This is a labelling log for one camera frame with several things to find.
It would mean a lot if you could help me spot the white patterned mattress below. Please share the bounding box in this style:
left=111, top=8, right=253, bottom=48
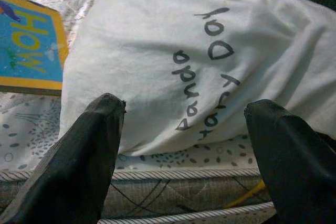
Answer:
left=0, top=0, right=279, bottom=224

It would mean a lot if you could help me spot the white printed pillow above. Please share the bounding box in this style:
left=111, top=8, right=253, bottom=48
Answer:
left=59, top=0, right=336, bottom=156

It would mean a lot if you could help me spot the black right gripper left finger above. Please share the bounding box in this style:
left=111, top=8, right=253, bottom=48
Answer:
left=0, top=92, right=127, bottom=224

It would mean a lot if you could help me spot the yellow strap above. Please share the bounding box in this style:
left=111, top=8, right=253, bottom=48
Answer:
left=224, top=179, right=266, bottom=209

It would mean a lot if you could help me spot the blue yellow picture book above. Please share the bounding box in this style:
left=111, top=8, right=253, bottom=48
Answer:
left=0, top=0, right=70, bottom=98

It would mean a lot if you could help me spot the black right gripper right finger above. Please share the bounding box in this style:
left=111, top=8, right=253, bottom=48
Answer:
left=243, top=99, right=336, bottom=224

